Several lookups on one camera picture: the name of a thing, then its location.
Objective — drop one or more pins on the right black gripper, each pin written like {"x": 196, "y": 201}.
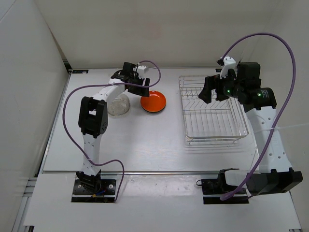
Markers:
{"x": 216, "y": 83}

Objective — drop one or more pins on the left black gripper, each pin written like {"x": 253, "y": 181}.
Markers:
{"x": 143, "y": 91}

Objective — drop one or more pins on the orange plate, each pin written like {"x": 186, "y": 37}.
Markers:
{"x": 155, "y": 103}

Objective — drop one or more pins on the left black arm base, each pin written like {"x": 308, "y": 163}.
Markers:
{"x": 105, "y": 194}

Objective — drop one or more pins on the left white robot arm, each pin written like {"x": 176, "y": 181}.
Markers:
{"x": 93, "y": 117}

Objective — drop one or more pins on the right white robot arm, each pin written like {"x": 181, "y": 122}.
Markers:
{"x": 273, "y": 172}

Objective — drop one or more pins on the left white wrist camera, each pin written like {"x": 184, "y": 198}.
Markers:
{"x": 142, "y": 69}

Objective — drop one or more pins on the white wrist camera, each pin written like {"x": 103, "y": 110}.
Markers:
{"x": 142, "y": 69}
{"x": 226, "y": 64}

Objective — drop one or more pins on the metal wire dish rack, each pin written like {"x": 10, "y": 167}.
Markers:
{"x": 216, "y": 123}

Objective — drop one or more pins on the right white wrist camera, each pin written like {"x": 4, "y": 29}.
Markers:
{"x": 226, "y": 64}

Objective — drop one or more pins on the aluminium front rail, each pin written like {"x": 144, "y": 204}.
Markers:
{"x": 146, "y": 172}

